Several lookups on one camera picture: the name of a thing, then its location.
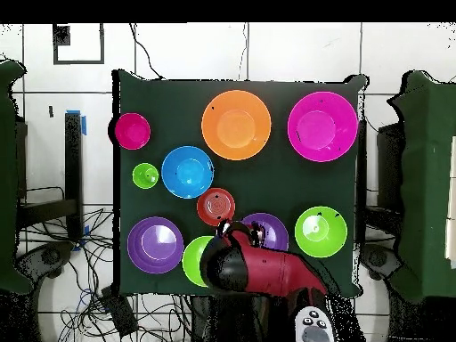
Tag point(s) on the small orange-red plastic bowl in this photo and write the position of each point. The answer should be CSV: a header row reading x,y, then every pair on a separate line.
x,y
215,206

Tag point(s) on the black square floor frame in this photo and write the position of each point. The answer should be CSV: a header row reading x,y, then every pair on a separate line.
x,y
61,35

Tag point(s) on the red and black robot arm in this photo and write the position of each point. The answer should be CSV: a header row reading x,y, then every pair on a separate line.
x,y
270,267

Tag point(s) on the dark green tablecloth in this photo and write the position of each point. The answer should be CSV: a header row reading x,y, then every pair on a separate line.
x,y
171,99

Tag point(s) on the black power strip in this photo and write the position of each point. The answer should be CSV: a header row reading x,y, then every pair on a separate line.
x,y
119,313

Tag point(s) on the black stand with blue tape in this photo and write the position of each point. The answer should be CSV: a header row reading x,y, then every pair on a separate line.
x,y
73,160

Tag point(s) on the green plastic bowl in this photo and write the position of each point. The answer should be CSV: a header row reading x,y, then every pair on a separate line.
x,y
192,260
320,231

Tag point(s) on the green plastic cup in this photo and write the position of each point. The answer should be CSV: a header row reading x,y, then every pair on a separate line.
x,y
145,175

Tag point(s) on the white panel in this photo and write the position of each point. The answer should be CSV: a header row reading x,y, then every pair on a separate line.
x,y
451,199

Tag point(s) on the small red-pink plastic bowl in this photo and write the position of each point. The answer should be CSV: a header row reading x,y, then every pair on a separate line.
x,y
132,131

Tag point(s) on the green-covered side table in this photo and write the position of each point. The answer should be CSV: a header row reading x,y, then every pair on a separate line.
x,y
7,178
434,107

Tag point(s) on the black metal stand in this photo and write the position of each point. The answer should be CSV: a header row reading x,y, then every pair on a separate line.
x,y
388,160

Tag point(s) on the blue plastic bowl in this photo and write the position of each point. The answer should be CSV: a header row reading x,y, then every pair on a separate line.
x,y
187,172

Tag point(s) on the purple plastic bowl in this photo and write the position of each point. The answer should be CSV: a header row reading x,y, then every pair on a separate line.
x,y
274,231
155,245

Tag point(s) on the large orange plastic bowl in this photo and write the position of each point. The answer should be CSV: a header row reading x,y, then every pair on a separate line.
x,y
236,124

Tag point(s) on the large pink plastic bowl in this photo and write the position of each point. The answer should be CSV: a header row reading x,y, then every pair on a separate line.
x,y
322,126

